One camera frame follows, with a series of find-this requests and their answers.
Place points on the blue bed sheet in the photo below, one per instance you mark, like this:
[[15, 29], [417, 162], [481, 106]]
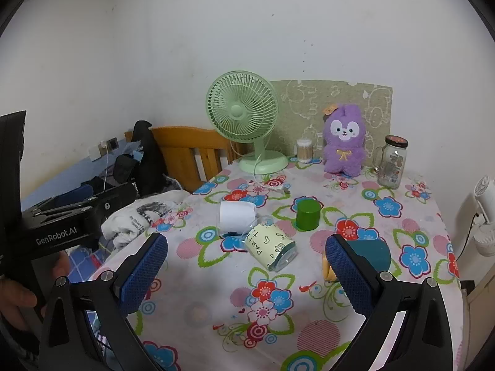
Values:
[[58, 181]]

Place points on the glass cup with yellow label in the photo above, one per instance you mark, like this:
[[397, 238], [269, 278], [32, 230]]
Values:
[[267, 241]]

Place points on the black clothing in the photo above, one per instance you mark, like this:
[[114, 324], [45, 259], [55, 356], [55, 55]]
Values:
[[149, 170]]

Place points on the blue checkered cloth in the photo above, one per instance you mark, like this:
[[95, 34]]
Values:
[[83, 262]]

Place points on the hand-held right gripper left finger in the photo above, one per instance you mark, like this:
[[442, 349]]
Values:
[[142, 276]]

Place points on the white printed shirt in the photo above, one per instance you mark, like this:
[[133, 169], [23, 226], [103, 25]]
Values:
[[127, 224]]

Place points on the green cylindrical cup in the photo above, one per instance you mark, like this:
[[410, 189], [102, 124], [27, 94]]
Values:
[[308, 216]]

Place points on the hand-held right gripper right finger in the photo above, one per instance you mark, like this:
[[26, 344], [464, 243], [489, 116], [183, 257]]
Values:
[[348, 278]]

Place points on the dark wall switch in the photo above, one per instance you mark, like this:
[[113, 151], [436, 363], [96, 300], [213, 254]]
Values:
[[113, 143]]

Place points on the green desk fan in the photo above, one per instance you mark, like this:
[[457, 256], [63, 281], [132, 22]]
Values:
[[241, 110]]

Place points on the teal cup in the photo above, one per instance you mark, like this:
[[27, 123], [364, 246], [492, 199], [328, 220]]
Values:
[[375, 255]]

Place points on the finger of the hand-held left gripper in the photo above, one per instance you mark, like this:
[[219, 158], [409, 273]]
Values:
[[120, 199]]

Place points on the purple plush toy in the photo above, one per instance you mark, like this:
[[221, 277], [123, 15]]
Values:
[[344, 150]]

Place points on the white cup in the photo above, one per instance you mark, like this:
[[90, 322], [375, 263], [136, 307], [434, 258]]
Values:
[[236, 218]]

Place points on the white wall socket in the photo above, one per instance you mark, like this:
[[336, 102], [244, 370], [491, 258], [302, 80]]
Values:
[[96, 152]]

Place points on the white small fan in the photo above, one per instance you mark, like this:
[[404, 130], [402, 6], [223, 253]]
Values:
[[485, 235]]

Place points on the person's left hand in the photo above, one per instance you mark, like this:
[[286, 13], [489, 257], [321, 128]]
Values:
[[15, 297]]

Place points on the green cartoon placemat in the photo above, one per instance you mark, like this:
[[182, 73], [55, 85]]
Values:
[[301, 104]]

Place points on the cotton swab container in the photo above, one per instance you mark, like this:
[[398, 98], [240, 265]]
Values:
[[304, 150]]

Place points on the glass jar mug with lid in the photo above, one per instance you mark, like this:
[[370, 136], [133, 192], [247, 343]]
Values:
[[390, 166]]

